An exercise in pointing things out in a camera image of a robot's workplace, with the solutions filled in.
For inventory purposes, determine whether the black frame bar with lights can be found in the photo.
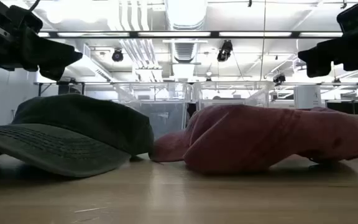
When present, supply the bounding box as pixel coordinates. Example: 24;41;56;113
37;30;344;40

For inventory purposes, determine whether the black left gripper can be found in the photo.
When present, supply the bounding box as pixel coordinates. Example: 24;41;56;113
0;0;83;82

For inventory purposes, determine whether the thin hanging cable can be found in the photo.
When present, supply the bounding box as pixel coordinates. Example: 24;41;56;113
259;0;267;82

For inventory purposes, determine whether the black round ceiling camera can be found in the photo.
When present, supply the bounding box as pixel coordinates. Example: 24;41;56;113
111;49;125;63

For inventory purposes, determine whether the clear plastic container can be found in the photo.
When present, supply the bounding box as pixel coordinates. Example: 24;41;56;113
193;80;275;110
112;81;194;139

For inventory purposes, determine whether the faded red cap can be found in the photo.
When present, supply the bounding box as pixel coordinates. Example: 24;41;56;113
149;104;358;175

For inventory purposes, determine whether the black overhead camera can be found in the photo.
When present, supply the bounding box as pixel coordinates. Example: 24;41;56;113
216;39;234;63

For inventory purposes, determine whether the white round pillar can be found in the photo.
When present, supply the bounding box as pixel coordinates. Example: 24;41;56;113
293;85;323;110

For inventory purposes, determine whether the silver ceiling air duct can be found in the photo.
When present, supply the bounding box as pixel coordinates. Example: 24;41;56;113
164;0;209;31

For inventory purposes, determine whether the small black ceiling fixture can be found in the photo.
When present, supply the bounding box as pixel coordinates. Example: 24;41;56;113
272;73;287;86

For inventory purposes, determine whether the dark green cap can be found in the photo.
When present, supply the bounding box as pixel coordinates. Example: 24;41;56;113
0;93;155;179

